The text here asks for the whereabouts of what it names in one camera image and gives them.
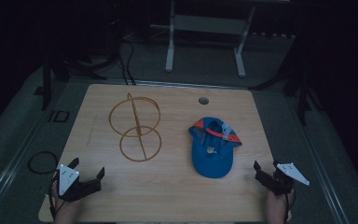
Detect gold wire hat rack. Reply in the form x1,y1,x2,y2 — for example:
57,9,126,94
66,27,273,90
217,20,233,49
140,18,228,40
108,91,163,163

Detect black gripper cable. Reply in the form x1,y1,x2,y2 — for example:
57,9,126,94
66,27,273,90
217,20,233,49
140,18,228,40
48,175,66,220
282,189,296,222

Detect black floor cables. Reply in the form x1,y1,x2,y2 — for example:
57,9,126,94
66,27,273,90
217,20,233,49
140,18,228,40
117,39,137,86

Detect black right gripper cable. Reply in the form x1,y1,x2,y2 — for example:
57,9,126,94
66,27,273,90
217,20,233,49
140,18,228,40
282,189,296,222

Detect white metal stand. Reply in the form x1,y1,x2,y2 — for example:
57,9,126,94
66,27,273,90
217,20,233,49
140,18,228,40
150,0,257,78

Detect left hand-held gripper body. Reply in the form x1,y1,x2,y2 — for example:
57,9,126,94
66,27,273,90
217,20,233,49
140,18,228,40
55,163,103,203

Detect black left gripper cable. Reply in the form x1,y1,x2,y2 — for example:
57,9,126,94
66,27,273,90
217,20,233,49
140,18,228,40
48,175,66,220

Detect person's left hand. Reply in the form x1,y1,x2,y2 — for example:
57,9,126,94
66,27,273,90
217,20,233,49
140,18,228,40
51,181,82,224

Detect person's right hand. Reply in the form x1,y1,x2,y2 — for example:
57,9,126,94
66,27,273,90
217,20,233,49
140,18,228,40
266,189,295,224

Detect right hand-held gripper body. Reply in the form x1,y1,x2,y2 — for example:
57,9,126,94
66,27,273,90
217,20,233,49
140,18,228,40
260,162,310,197

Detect blue and orange cap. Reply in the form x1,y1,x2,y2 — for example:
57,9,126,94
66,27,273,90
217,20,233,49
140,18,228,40
187,116,243,179

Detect coiled black floor cable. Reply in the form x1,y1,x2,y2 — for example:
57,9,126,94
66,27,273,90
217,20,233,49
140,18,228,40
27,150,60,175

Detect black tripod stand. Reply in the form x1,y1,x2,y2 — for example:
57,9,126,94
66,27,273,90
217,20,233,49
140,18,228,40
40,54,108,111
247,66,324,127

